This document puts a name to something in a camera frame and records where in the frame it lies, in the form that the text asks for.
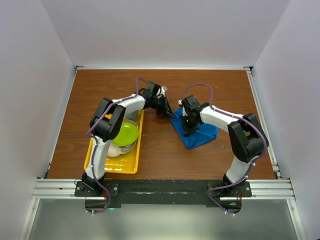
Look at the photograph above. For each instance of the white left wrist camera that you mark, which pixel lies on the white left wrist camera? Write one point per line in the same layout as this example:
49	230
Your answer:
163	91

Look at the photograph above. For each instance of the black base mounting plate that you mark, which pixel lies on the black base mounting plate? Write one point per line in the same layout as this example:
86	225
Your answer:
177	192

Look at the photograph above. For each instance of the beige flower-shaped plate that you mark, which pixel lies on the beige flower-shaped plate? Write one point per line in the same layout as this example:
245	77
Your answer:
115	151

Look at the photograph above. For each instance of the green plastic plate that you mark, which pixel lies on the green plastic plate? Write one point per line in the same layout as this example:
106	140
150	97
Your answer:
127	135

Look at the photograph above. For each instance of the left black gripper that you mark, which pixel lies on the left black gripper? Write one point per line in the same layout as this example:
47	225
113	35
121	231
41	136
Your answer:
166	108

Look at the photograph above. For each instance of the yellow plastic tray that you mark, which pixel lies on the yellow plastic tray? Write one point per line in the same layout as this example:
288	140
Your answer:
127	163

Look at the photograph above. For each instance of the blue plastic cup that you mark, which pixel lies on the blue plastic cup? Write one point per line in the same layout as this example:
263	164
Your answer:
132	116

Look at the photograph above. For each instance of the blue cloth napkin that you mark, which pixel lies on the blue cloth napkin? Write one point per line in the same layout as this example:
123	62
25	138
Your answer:
205	134

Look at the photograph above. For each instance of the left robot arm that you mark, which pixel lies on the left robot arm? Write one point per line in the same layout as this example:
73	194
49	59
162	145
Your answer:
105	125

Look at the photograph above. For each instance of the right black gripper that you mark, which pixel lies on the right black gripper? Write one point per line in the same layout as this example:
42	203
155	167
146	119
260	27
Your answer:
187	130

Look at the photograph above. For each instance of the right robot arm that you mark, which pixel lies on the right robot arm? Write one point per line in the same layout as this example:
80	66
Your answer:
248	141

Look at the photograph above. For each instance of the grey metal bowl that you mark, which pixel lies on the grey metal bowl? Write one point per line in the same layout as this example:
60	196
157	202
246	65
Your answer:
127	136

